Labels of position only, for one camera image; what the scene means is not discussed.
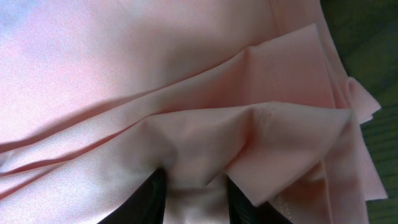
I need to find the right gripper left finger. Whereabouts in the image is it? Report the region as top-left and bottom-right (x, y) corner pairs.
(99, 169), (167, 224)

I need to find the coral pink t-shirt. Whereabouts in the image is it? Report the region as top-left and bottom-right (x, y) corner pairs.
(1, 0), (387, 223)

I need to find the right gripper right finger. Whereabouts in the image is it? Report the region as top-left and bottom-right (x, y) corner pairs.
(227, 176), (292, 224)

